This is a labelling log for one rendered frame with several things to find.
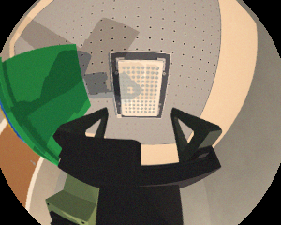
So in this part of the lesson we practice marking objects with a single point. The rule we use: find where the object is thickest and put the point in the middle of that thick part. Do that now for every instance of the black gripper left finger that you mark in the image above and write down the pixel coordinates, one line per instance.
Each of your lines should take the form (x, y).
(80, 125)

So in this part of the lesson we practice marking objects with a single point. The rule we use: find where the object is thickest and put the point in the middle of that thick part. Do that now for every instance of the white well plate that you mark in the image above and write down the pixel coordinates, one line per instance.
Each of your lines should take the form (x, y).
(140, 102)

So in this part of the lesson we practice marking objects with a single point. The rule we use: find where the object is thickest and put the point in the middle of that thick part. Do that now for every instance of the green bin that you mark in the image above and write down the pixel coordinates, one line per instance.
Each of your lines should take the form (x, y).
(43, 89)

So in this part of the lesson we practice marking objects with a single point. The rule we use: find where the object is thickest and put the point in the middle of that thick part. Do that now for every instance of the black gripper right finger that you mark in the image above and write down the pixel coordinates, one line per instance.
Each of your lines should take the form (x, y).
(205, 133)

